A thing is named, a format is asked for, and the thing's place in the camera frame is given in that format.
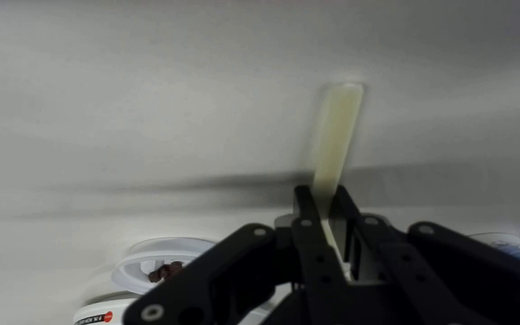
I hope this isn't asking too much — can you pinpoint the white round plastic lid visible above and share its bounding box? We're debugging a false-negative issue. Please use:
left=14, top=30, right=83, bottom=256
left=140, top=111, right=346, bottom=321
left=110, top=234, right=218, bottom=297

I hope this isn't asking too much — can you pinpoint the pale yellow stick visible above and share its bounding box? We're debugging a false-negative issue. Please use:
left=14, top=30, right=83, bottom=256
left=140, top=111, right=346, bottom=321
left=308, top=80, right=366, bottom=266

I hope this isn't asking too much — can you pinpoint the brown coffee beans pile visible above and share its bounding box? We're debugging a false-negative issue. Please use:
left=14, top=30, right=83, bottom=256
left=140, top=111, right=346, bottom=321
left=146, top=259, right=184, bottom=284

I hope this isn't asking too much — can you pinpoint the small creamer cup red lid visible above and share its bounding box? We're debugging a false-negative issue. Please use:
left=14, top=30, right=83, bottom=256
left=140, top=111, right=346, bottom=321
left=70, top=292, right=137, bottom=325

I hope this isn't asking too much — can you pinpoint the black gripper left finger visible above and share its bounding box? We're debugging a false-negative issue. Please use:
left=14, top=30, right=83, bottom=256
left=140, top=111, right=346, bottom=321
left=121, top=183, right=357, bottom=325

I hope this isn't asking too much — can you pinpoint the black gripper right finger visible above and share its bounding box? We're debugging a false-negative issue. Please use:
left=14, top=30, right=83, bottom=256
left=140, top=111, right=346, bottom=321
left=330, top=183, right=520, bottom=325

